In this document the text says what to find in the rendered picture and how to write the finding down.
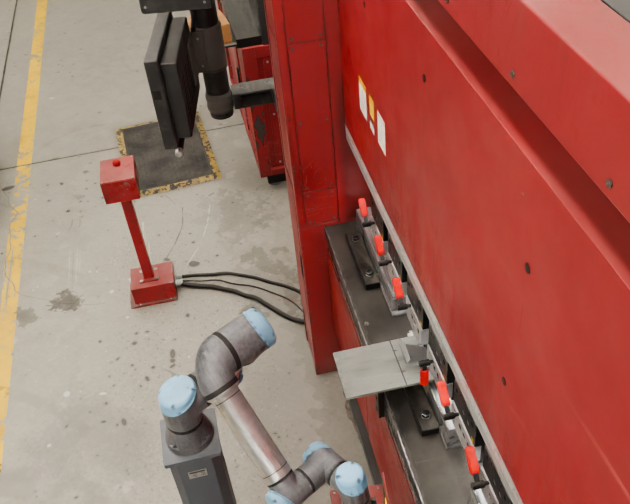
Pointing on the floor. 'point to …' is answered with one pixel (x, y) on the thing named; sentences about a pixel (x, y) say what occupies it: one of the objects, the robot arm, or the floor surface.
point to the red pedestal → (113, 183)
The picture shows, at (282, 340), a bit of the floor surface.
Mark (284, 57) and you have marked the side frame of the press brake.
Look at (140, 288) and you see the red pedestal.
